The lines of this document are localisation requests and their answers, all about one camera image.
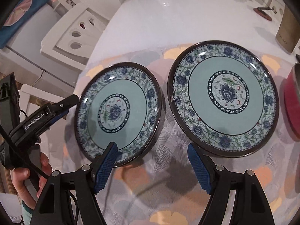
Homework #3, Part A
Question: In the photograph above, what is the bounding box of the red steel bowl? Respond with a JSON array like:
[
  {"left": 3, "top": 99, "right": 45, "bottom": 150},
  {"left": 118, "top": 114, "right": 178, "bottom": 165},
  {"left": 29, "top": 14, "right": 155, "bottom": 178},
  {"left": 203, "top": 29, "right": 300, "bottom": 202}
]
[{"left": 284, "top": 62, "right": 300, "bottom": 138}]

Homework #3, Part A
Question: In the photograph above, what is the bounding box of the white chair right side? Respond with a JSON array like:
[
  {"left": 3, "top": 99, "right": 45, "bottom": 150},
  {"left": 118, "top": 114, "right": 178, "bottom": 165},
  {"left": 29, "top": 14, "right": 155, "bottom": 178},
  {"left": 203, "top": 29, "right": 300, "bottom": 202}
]
[{"left": 265, "top": 0, "right": 285, "bottom": 20}]

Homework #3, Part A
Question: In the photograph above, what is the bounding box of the white dining chair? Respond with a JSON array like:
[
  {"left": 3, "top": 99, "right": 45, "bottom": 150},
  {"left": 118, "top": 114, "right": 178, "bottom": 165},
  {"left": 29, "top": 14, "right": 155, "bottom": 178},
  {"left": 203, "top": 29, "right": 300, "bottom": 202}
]
[
  {"left": 40, "top": 3, "right": 109, "bottom": 72},
  {"left": 19, "top": 84, "right": 64, "bottom": 121}
]

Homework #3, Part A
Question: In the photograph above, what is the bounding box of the white refrigerator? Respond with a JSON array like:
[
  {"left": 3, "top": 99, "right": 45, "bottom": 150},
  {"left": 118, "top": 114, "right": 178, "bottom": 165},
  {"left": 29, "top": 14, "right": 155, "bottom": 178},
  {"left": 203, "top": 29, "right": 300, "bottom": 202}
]
[{"left": 1, "top": 4, "right": 79, "bottom": 92}]

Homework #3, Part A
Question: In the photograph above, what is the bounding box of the dark red coaster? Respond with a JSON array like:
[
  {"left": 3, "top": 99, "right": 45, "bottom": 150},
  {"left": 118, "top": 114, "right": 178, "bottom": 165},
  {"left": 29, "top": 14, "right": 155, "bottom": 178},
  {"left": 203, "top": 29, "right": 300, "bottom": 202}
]
[{"left": 253, "top": 7, "right": 273, "bottom": 21}]

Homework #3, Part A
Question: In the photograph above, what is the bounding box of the person's left hand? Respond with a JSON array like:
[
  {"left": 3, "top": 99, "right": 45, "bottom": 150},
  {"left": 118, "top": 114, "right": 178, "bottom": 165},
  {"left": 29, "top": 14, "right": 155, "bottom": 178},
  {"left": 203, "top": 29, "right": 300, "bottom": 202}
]
[{"left": 10, "top": 152, "right": 53, "bottom": 210}]

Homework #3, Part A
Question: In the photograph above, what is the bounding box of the gold thermos bottle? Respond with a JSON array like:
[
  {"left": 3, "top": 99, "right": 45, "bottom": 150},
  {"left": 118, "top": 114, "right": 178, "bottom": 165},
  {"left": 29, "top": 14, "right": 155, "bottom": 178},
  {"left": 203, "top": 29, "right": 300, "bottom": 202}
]
[{"left": 276, "top": 6, "right": 299, "bottom": 54}]

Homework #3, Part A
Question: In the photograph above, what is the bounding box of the blue fridge cover cloth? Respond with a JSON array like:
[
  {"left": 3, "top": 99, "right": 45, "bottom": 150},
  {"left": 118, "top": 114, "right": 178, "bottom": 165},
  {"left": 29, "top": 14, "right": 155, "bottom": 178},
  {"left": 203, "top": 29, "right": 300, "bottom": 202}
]
[{"left": 1, "top": 0, "right": 49, "bottom": 49}]

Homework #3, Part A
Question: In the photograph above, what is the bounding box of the black smartphone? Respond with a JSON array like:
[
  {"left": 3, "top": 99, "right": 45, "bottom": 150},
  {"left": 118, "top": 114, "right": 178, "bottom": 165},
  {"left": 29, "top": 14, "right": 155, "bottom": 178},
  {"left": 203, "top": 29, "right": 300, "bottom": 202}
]
[{"left": 296, "top": 54, "right": 300, "bottom": 63}]

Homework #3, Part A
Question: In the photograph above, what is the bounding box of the large blue floral plate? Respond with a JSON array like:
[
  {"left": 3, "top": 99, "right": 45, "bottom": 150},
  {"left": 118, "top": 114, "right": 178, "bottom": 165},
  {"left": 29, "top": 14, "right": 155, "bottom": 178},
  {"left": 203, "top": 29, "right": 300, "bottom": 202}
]
[{"left": 167, "top": 40, "right": 279, "bottom": 158}]

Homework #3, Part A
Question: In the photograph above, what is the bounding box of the white dining chair far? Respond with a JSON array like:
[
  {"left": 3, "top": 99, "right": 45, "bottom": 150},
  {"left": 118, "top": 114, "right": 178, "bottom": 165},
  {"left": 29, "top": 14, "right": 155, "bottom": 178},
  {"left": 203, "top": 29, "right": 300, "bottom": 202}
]
[{"left": 40, "top": 3, "right": 109, "bottom": 72}]

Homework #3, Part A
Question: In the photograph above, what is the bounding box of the ginkgo pattern tablecloth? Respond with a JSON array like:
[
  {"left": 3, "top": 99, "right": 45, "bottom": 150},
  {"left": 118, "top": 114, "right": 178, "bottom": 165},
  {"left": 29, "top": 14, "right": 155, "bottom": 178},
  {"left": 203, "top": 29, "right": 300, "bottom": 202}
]
[{"left": 62, "top": 44, "right": 299, "bottom": 224}]

